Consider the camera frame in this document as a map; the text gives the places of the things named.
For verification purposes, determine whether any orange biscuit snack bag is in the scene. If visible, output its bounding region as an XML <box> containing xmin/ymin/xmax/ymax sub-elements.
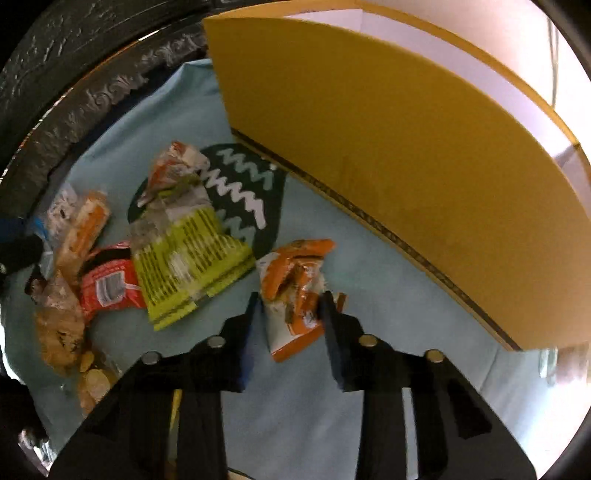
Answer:
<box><xmin>55</xmin><ymin>190</ymin><xmax>111</xmax><ymax>287</ymax></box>

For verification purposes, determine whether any lime green snack packet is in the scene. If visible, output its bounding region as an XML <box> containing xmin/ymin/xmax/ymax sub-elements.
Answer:
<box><xmin>130</xmin><ymin>205</ymin><xmax>254</xmax><ymax>331</ymax></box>

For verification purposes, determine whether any orange white candy packet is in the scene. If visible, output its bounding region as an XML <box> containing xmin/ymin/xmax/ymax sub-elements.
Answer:
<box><xmin>256</xmin><ymin>239</ymin><xmax>335</xmax><ymax>363</ymax></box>

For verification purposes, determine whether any blue purple clear packet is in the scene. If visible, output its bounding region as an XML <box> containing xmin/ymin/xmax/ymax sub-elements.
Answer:
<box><xmin>32</xmin><ymin>182</ymin><xmax>80</xmax><ymax>279</ymax></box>

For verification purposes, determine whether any small brown cake packet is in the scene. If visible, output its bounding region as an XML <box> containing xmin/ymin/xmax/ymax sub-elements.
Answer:
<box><xmin>29</xmin><ymin>269</ymin><xmax>86</xmax><ymax>377</ymax></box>

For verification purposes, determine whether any red barcode snack packet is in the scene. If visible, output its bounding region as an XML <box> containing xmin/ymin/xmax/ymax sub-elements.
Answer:
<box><xmin>79</xmin><ymin>241</ymin><xmax>146</xmax><ymax>324</ymax></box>

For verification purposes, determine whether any glass jar with label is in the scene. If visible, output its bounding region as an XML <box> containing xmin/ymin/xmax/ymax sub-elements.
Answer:
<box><xmin>539</xmin><ymin>344</ymin><xmax>588</xmax><ymax>386</ymax></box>

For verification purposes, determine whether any red top snack packet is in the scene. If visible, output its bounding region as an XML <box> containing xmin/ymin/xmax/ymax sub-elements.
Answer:
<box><xmin>136</xmin><ymin>141</ymin><xmax>209</xmax><ymax>207</ymax></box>

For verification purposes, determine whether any light blue tablecloth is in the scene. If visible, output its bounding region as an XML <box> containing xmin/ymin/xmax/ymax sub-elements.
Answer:
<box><xmin>1</xmin><ymin>60</ymin><xmax>537</xmax><ymax>479</ymax></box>

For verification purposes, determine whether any dark carved wooden furniture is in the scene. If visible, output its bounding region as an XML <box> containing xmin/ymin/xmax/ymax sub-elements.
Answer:
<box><xmin>0</xmin><ymin>0</ymin><xmax>279</xmax><ymax>222</ymax></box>

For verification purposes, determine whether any yellow cardboard box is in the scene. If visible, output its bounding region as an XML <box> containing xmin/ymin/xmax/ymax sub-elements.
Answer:
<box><xmin>204</xmin><ymin>1</ymin><xmax>590</xmax><ymax>351</ymax></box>

